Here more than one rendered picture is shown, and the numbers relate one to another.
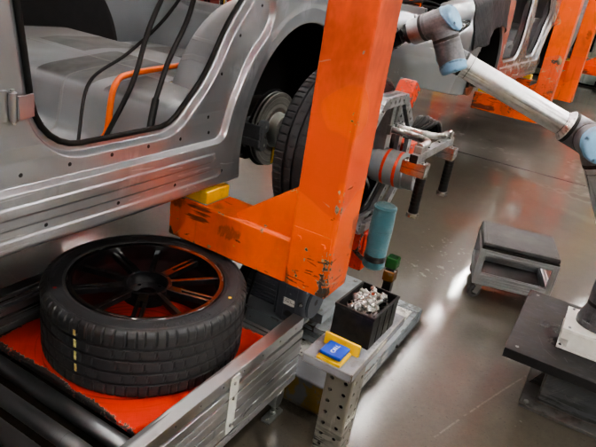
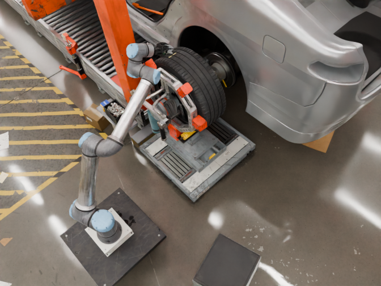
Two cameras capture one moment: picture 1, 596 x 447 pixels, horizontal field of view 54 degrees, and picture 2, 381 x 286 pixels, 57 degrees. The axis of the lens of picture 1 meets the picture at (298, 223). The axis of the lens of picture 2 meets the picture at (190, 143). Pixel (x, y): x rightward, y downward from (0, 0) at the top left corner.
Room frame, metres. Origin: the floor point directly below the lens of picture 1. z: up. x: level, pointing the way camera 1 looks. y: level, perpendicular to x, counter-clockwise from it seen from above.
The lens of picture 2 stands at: (3.15, -1.90, 2.90)
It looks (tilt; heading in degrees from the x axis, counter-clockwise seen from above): 55 degrees down; 115
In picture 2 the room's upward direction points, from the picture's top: 6 degrees counter-clockwise
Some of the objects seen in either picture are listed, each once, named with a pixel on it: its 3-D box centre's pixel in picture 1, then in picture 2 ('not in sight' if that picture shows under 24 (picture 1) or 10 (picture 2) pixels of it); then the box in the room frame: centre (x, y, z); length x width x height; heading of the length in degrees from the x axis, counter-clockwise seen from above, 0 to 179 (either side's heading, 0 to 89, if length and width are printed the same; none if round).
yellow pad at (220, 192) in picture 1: (204, 189); not in sight; (2.04, 0.36, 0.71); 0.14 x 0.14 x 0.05; 63
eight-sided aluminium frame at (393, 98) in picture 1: (377, 162); (171, 101); (2.25, -0.27, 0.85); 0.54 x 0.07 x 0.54; 153
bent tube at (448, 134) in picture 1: (425, 121); (164, 101); (2.28, -0.42, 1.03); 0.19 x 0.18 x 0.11; 63
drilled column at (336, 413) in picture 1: (341, 396); (120, 129); (1.61, -0.23, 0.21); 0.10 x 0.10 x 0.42; 63
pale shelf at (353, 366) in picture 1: (356, 336); (116, 116); (1.64, -0.25, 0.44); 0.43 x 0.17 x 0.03; 153
